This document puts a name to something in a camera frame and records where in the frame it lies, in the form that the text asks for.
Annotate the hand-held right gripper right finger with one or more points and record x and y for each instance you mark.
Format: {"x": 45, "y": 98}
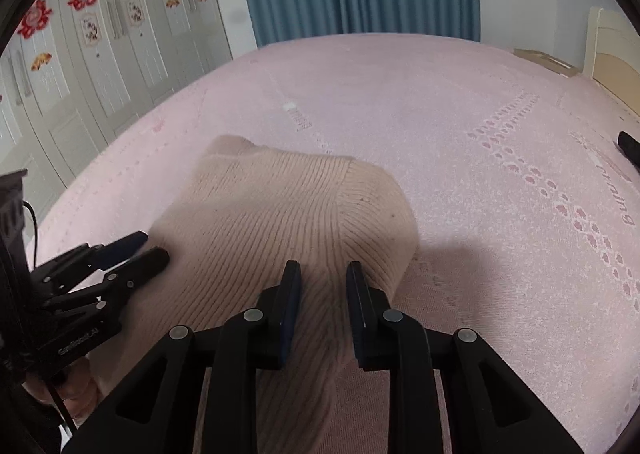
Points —
{"x": 356, "y": 304}

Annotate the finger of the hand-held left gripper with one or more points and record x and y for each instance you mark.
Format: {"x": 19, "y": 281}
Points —
{"x": 150, "y": 261}
{"x": 125, "y": 244}

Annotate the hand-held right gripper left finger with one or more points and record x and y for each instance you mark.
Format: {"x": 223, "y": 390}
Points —
{"x": 291, "y": 304}

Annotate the beige knitted sweater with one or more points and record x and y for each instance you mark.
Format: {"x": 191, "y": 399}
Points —
{"x": 280, "y": 214}

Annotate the pink patterned blanket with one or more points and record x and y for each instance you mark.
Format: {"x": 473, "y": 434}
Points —
{"x": 450, "y": 159}

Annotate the white wardrobe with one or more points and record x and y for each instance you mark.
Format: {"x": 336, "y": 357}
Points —
{"x": 150, "y": 59}

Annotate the white picture decal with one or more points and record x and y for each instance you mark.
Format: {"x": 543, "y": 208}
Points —
{"x": 134, "y": 12}
{"x": 90, "y": 29}

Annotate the black cloth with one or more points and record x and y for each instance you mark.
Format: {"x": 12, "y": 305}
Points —
{"x": 631, "y": 144}

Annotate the cream wooden headboard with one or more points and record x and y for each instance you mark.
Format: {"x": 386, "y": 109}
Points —
{"x": 615, "y": 59}

